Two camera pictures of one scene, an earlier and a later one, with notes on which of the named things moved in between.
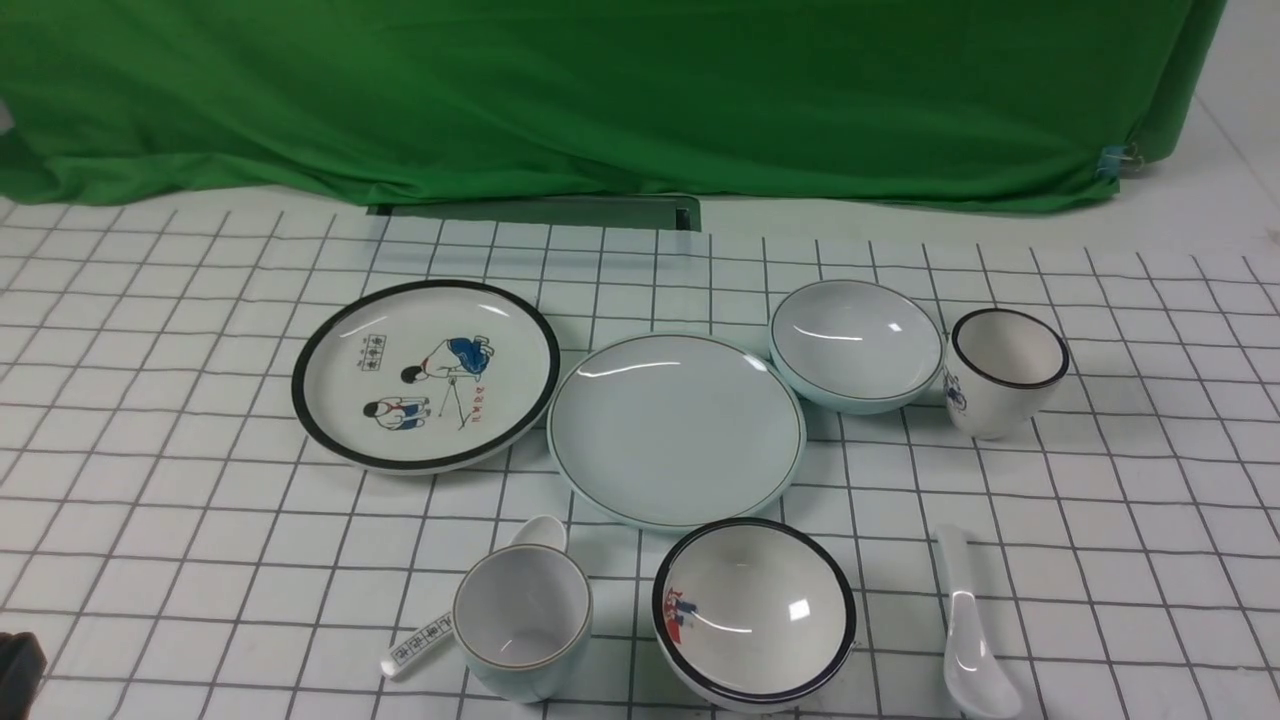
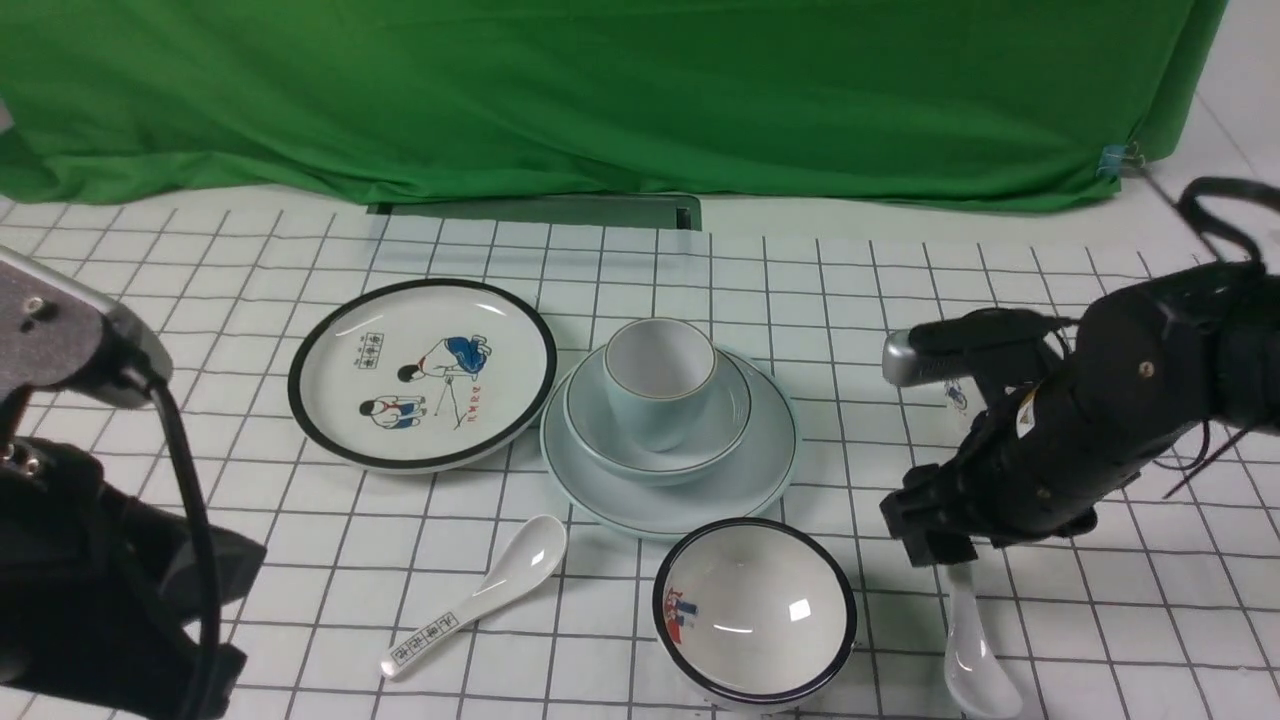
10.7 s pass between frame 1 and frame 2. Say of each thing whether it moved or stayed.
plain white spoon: stayed
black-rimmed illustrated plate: stayed
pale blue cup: moved
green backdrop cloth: stayed
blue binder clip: stayed
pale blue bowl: moved
